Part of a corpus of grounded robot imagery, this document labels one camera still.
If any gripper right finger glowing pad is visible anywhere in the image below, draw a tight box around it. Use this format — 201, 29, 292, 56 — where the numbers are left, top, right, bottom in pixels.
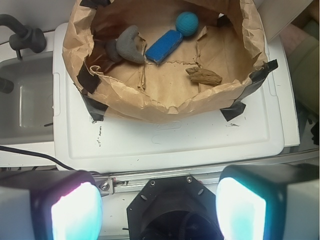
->
215, 163, 320, 240

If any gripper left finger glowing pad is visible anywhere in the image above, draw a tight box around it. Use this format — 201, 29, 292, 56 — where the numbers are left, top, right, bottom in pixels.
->
0, 170, 103, 240

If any brown wood chip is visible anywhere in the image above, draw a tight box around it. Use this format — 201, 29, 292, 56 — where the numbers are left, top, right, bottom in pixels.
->
185, 67, 223, 87

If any white plastic bin lid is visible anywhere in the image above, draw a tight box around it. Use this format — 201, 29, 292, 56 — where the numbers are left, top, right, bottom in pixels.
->
53, 23, 285, 173

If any grey plastic sink basin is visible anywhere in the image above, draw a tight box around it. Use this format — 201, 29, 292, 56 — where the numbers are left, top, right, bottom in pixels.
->
0, 51, 54, 145

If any grey faucet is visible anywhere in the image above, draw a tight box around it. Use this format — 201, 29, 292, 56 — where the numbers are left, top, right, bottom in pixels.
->
0, 14, 47, 60

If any crumpled brown paper bag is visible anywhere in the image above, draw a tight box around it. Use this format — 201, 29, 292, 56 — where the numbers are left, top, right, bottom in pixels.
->
62, 0, 277, 123

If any light grey curved stone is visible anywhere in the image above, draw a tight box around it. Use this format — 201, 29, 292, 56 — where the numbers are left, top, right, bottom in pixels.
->
116, 25, 145, 64

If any blue rectangular sponge block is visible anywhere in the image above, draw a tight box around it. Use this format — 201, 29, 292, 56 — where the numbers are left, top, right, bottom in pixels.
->
145, 29, 183, 64

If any teal felt ball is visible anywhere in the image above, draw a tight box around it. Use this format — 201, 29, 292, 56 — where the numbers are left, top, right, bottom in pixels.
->
175, 11, 199, 37

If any black cable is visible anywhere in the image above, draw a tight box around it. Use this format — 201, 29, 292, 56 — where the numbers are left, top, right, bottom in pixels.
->
0, 144, 76, 172

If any black octagonal mount plate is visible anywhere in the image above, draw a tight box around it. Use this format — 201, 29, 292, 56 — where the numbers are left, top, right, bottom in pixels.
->
126, 181, 224, 240

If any aluminium extrusion rail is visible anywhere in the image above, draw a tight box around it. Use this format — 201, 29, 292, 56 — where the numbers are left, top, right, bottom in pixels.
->
92, 165, 225, 196

